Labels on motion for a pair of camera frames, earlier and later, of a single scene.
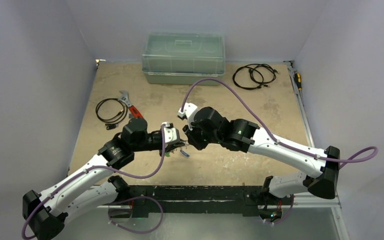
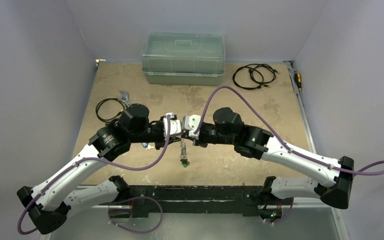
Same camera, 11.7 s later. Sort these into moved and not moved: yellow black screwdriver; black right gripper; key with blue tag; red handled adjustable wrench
Moved: key with blue tag
Not moved: red handled adjustable wrench; yellow black screwdriver; black right gripper
